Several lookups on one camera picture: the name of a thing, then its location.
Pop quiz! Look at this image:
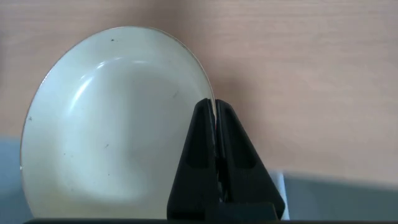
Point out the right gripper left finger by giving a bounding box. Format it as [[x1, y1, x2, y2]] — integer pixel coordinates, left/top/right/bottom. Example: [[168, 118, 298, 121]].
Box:
[[166, 98, 220, 222]]

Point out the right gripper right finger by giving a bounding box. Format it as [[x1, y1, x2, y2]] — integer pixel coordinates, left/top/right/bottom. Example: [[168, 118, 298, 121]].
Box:
[[215, 98, 285, 220]]

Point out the white ceramic plate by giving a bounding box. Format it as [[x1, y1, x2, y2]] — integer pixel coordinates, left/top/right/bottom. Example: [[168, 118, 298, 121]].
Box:
[[19, 26, 217, 220]]

